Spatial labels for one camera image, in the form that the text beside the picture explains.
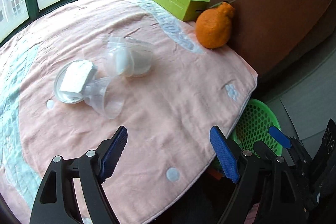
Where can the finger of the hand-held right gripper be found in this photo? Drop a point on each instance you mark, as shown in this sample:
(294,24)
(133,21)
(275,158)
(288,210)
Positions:
(263,150)
(279,136)

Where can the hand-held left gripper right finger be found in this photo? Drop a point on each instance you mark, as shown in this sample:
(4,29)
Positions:
(224,155)

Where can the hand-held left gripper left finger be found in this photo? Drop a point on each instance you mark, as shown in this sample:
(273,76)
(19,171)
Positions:
(115,153)

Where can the green plastic basket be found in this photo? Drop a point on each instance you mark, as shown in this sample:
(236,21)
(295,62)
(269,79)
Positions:
(252,119)

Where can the clear plastic cup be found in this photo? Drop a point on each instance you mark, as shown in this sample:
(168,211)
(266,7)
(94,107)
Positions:
(139,58)
(107,100)

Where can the clear round plastic lid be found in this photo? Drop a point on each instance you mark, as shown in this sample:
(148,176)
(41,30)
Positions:
(61,96)

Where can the white foam block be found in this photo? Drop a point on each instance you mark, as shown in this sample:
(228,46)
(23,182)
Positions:
(76,77)

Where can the orange box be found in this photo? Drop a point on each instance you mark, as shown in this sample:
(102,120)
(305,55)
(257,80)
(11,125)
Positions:
(218,174)

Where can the pink printed blanket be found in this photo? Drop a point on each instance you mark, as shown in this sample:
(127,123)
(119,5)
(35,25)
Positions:
(157,98)

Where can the brown wooden panel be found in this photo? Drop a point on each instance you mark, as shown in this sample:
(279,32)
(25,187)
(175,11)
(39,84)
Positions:
(275,16)

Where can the bumpy orange citrus fruit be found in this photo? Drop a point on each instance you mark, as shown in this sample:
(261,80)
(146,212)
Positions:
(212,27)

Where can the green tissue box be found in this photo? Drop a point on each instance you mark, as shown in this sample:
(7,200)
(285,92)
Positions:
(170,1)

